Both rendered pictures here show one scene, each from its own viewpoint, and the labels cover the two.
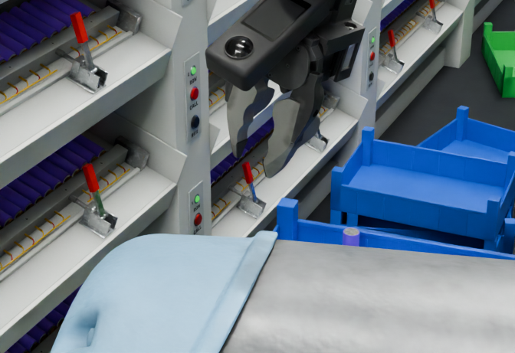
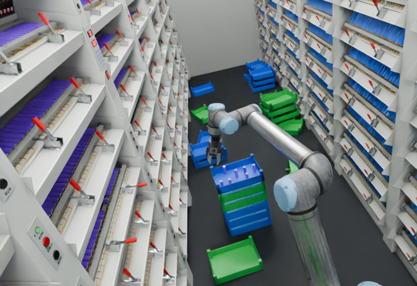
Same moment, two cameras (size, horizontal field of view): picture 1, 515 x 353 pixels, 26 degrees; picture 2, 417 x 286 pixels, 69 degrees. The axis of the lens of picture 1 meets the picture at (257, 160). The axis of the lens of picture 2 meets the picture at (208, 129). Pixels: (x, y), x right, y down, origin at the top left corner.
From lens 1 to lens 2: 0.91 m
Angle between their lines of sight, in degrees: 20
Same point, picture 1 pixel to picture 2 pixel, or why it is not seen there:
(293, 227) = (213, 170)
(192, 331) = (292, 183)
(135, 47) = (167, 153)
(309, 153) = (184, 154)
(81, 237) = (175, 189)
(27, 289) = (175, 201)
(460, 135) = (201, 136)
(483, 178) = not seen: hidden behind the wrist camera
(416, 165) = (201, 146)
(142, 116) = not seen: hidden behind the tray
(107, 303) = (286, 185)
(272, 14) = (214, 143)
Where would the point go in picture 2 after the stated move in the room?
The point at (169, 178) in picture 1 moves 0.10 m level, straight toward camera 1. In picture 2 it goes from (178, 171) to (185, 177)
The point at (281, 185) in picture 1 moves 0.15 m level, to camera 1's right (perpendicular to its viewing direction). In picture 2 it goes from (185, 162) to (200, 154)
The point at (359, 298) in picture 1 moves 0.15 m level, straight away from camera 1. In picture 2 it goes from (298, 177) to (275, 157)
